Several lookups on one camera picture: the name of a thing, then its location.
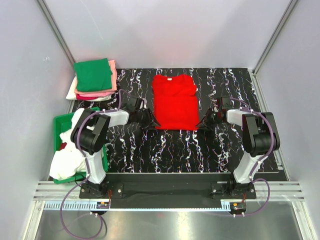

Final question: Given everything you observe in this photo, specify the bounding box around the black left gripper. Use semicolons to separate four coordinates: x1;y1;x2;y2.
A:
135;107;161;131

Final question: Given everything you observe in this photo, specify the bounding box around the red t-shirt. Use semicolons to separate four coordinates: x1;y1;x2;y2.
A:
152;74;200;131

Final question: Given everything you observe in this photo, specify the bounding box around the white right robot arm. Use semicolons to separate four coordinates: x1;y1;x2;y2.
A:
196;97;281;199

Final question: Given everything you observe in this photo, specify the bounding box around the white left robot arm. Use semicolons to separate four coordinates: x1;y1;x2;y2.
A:
70;96;161;198

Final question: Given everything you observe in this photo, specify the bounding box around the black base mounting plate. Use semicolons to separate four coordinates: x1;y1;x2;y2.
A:
79;173;257;210

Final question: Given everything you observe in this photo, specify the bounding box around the folded salmon pink t-shirt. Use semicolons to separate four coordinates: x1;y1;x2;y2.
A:
74;59;118;95

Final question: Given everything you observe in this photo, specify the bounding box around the folded green t-shirt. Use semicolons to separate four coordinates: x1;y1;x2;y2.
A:
73;57;113;92

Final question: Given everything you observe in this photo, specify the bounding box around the folded magenta t-shirt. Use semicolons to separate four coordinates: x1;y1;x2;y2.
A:
75;93;110;102

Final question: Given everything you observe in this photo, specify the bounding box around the folded white t-shirt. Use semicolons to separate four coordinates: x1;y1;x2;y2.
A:
65;76;117;100

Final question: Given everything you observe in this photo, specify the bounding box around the green plastic bin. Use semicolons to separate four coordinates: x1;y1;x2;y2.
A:
52;107;110;185

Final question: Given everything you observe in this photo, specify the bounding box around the dark red garment in bin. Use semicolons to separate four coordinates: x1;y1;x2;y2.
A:
59;142;67;151

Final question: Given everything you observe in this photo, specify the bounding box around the crumpled white t-shirt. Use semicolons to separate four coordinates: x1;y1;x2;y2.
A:
48;111;106;181

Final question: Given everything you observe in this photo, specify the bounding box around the aluminium frame rail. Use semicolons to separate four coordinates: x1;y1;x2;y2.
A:
33;181;304;212

